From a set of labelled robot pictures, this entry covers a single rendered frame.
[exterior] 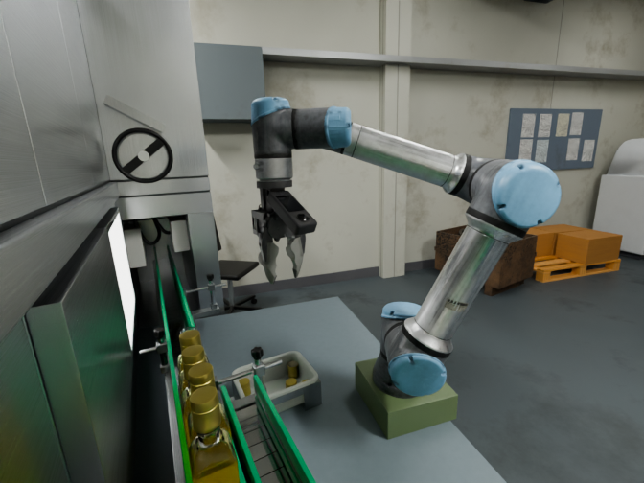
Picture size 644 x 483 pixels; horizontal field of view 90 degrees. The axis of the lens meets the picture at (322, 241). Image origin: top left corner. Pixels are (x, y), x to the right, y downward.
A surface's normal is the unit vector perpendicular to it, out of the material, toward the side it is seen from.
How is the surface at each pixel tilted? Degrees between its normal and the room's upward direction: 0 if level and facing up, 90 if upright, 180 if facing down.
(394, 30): 90
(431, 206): 90
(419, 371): 99
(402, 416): 90
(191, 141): 90
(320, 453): 0
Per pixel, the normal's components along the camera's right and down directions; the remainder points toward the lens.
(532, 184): -0.02, 0.16
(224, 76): 0.29, 0.22
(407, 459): -0.04, -0.97
